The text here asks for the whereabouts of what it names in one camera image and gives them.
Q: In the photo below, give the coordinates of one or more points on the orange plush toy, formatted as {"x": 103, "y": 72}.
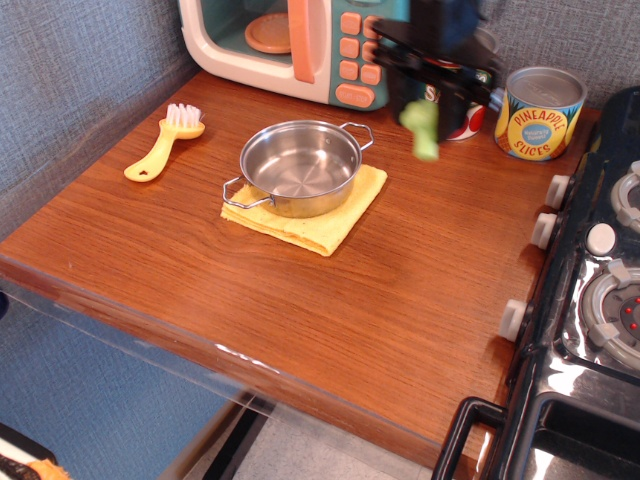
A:
{"x": 47, "y": 470}

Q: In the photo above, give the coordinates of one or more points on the toy microwave teal and white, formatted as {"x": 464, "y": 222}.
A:
{"x": 320, "y": 51}

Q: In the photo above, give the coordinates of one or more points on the pineapple slices can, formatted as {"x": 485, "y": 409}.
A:
{"x": 539, "y": 112}

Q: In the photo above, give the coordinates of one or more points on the tomato sauce can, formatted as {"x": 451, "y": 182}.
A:
{"x": 485, "y": 75}

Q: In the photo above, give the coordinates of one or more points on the orange toy plate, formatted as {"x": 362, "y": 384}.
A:
{"x": 269, "y": 34}

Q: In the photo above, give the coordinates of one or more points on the black toy stove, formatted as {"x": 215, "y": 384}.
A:
{"x": 572, "y": 410}

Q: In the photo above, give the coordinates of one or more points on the small steel pot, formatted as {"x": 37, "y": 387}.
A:
{"x": 299, "y": 169}

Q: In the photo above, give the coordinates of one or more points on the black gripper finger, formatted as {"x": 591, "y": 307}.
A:
{"x": 453, "y": 104}
{"x": 404, "y": 87}

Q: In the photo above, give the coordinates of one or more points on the green toy broccoli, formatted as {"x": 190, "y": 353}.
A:
{"x": 421, "y": 118}

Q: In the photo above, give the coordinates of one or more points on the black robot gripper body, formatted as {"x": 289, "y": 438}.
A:
{"x": 435, "y": 30}

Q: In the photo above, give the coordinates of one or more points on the yellow folded cloth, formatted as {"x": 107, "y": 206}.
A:
{"x": 321, "y": 234}

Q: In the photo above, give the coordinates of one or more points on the yellow dish brush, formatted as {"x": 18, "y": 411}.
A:
{"x": 181, "y": 122}

